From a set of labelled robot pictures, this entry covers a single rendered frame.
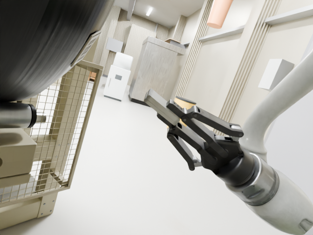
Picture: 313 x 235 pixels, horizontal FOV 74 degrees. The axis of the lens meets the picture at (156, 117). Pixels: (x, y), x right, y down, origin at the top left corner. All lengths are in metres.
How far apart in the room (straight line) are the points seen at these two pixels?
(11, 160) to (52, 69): 0.17
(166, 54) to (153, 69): 0.57
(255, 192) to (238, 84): 3.40
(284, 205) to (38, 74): 0.47
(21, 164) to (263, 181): 0.43
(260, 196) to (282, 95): 0.23
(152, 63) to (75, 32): 6.26
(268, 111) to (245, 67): 3.27
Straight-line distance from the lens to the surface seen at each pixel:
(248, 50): 3.84
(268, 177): 0.45
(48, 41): 0.29
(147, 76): 6.54
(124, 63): 6.01
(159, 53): 6.58
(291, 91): 0.54
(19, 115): 0.42
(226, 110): 3.77
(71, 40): 0.30
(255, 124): 0.59
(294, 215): 0.51
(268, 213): 0.49
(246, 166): 0.41
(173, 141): 0.38
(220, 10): 4.76
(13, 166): 0.43
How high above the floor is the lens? 1.04
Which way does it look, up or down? 11 degrees down
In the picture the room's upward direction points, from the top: 19 degrees clockwise
